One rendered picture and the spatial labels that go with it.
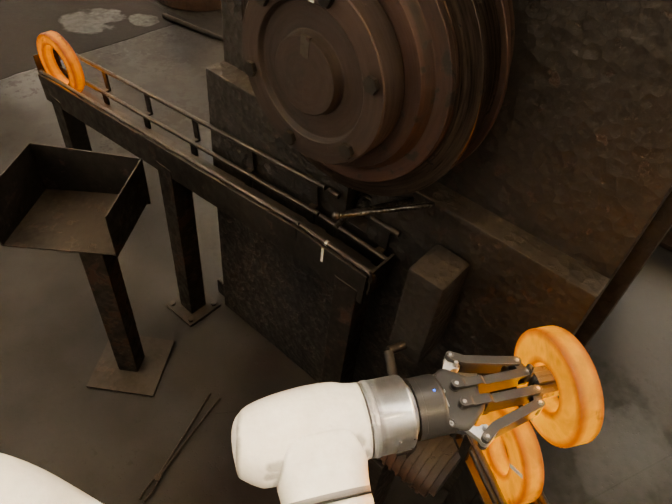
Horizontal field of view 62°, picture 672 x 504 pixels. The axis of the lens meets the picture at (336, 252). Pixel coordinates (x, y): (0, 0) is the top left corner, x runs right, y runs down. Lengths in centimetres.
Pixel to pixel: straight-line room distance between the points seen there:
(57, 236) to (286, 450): 90
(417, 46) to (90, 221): 90
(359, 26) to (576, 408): 53
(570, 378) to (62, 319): 163
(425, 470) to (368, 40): 76
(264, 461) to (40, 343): 142
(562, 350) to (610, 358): 140
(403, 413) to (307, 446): 12
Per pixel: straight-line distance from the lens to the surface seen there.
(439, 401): 68
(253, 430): 64
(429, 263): 101
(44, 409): 184
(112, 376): 183
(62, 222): 142
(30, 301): 210
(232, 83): 131
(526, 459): 88
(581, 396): 73
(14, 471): 56
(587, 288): 98
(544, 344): 76
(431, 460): 111
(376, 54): 74
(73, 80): 185
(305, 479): 63
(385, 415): 65
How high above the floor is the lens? 151
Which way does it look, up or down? 45 degrees down
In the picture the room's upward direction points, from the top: 7 degrees clockwise
